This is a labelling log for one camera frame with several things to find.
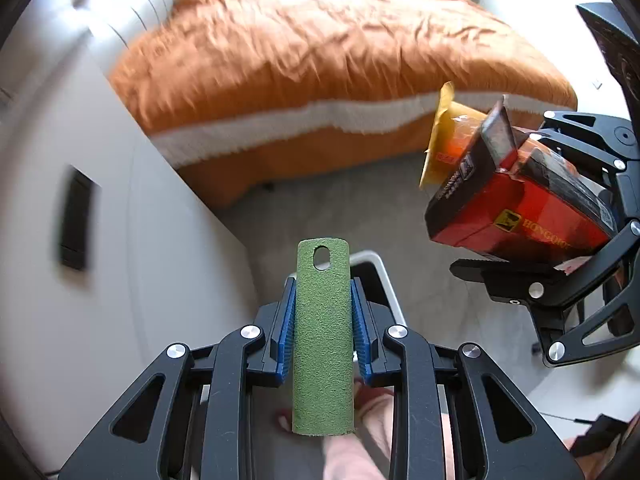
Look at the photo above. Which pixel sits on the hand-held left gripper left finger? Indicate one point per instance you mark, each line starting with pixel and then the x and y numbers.
pixel 286 332

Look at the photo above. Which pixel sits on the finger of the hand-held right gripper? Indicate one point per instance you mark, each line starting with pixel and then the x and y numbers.
pixel 585 132
pixel 500 280

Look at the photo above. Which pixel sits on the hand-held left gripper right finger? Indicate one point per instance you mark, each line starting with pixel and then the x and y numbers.
pixel 361 335

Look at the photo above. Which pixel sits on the green tube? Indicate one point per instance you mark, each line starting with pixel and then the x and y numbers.
pixel 322 350

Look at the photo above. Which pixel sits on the white trash bin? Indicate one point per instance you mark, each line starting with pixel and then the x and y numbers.
pixel 387 285

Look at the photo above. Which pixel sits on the red carton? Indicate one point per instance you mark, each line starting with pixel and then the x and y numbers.
pixel 500 220

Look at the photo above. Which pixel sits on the yellow orange packet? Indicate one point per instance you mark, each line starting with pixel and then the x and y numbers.
pixel 441 150

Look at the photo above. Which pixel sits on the person's pink trouser leg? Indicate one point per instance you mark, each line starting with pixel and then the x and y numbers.
pixel 355 450

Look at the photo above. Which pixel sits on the bed with orange blanket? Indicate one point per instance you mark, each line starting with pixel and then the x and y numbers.
pixel 325 50

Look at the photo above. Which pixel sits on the white padded headboard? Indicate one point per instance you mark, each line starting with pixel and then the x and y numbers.
pixel 115 0

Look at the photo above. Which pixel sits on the dark rectangular wall panel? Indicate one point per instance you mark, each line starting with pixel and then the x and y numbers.
pixel 77 220

